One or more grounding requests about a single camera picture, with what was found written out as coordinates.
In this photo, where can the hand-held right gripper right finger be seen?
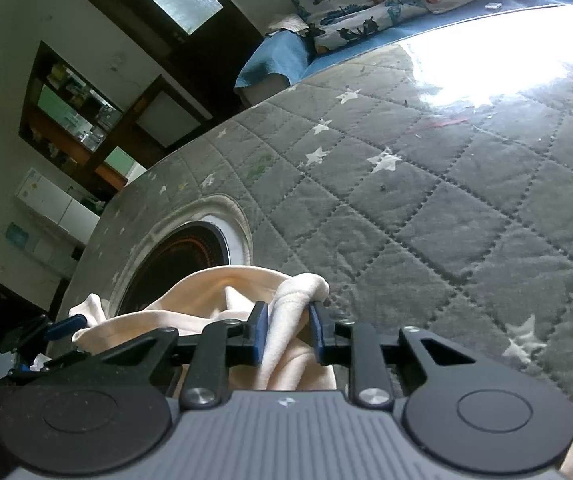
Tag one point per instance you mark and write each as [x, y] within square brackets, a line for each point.
[318, 335]

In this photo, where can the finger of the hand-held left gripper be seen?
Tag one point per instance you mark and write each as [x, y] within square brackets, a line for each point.
[69, 327]

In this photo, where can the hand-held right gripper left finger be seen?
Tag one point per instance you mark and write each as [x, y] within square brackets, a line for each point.
[259, 332]

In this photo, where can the cream knit garment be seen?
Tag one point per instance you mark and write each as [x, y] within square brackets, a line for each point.
[206, 300]

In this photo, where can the round black induction cooktop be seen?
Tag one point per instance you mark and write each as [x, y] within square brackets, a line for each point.
[176, 260]

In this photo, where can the white refrigerator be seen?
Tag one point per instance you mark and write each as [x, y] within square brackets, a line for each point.
[56, 205]

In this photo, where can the dark wooden shelf cabinet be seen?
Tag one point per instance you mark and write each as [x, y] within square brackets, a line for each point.
[86, 110]

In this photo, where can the blue blanket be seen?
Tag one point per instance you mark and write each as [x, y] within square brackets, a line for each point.
[276, 60]

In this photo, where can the teal sofa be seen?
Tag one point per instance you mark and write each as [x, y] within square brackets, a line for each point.
[416, 40]

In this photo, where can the small beige cloth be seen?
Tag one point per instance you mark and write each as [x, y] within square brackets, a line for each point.
[289, 22]

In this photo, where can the dark wooden glass door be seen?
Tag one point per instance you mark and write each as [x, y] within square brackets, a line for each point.
[166, 5]

